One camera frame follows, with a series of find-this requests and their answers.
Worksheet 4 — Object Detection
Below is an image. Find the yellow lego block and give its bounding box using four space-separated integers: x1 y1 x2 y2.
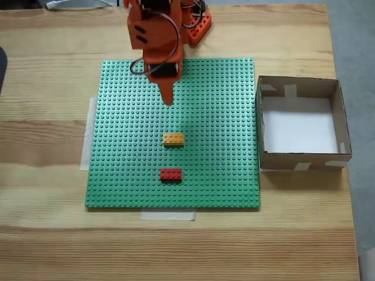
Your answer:
162 133 185 147

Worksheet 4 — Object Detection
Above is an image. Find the green lego baseplate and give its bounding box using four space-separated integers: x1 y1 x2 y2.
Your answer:
84 57 261 209

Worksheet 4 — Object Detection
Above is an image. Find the red lego block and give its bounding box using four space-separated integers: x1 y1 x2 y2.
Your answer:
159 169 183 183

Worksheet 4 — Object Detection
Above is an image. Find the open cardboard box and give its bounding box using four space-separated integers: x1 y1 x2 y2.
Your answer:
255 75 353 173

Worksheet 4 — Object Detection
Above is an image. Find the translucent masking tape strip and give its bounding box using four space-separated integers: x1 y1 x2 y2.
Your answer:
80 95 98 172
140 209 196 222

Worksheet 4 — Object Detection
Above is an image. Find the white plastic object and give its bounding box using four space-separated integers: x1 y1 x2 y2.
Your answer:
46 0 118 11

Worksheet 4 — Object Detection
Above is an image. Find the white paper sheet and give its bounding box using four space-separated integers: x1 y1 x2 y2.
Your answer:
261 98 339 154

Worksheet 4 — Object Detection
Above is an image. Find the black rounded object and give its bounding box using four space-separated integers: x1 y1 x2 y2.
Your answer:
0 46 9 96

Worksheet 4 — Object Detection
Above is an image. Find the thin servo cable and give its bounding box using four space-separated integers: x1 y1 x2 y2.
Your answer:
129 11 180 76

